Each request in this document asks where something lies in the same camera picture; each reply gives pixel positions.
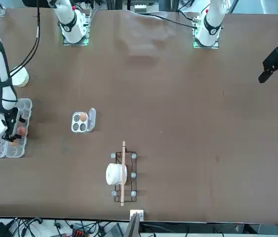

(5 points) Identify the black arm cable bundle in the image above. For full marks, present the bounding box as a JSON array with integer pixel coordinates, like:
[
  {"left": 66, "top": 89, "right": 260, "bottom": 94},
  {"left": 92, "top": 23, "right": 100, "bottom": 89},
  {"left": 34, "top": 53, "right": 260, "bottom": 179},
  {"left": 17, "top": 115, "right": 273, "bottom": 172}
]
[{"left": 8, "top": 0, "right": 41, "bottom": 77}]

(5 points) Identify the ridged black power adapter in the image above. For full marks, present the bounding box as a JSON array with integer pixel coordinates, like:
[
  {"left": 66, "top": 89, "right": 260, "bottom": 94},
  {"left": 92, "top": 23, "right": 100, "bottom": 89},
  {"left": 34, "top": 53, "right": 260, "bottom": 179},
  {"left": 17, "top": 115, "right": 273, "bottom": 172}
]
[{"left": 104, "top": 223, "right": 125, "bottom": 237}]

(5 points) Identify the black wire cup rack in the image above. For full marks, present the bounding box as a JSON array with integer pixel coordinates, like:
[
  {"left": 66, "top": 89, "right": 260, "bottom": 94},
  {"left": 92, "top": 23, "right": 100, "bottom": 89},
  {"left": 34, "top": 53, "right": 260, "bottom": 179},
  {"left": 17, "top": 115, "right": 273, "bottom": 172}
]
[{"left": 110, "top": 141, "right": 139, "bottom": 207}]

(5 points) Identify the clear four-slot egg tray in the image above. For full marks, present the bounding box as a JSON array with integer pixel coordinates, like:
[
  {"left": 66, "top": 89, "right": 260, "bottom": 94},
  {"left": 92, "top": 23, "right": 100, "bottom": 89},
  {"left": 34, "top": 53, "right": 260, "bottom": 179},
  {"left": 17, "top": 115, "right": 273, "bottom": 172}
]
[{"left": 70, "top": 107, "right": 97, "bottom": 134}]

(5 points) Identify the aluminium frame post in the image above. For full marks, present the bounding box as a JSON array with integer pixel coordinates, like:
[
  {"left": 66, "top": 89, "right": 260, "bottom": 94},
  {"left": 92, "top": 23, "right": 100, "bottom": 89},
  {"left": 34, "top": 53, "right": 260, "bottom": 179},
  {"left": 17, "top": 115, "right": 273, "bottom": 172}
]
[{"left": 124, "top": 209, "right": 145, "bottom": 237}]

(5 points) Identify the black base cable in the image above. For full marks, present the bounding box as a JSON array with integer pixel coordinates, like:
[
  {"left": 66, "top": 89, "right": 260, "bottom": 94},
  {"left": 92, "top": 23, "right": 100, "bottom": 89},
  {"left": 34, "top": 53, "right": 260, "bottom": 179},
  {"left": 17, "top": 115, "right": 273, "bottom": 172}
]
[{"left": 139, "top": 12, "right": 199, "bottom": 30}]

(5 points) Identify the cream white bowl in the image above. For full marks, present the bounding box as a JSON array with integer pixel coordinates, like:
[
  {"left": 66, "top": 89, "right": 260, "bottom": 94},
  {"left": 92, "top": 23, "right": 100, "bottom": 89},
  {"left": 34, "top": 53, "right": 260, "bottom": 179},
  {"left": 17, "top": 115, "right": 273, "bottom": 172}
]
[{"left": 10, "top": 67, "right": 30, "bottom": 88}]

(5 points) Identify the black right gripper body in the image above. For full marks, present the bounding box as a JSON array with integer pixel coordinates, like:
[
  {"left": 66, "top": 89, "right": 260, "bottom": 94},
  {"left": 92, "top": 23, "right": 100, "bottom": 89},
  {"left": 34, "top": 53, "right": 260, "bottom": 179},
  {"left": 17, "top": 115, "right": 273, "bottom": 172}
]
[{"left": 5, "top": 120, "right": 16, "bottom": 136}]

